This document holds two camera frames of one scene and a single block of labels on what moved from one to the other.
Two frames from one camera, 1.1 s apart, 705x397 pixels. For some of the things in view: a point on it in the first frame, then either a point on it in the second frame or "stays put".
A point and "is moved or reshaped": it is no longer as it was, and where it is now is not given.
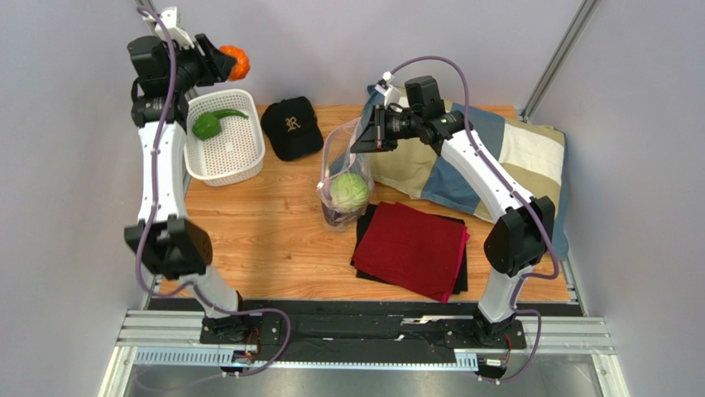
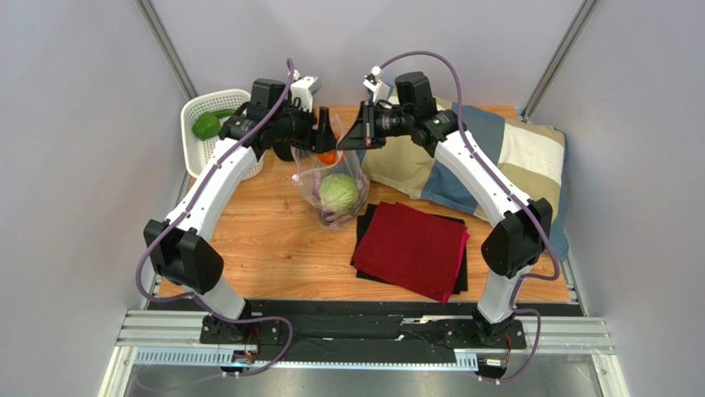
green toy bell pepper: x=206 y=126 stays put
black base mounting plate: x=358 y=331 stays put
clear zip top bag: x=346 y=185 is moved or reshaped
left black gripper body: x=191 y=69 -> x=297 y=128
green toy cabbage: x=348 y=193 is moved or reshaped
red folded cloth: x=413 y=248 stays put
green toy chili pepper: x=227 y=112 stays put
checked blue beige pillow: x=537 y=155 stays put
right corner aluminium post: x=557 y=60 stays put
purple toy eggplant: x=331 y=215 is moved or reshaped
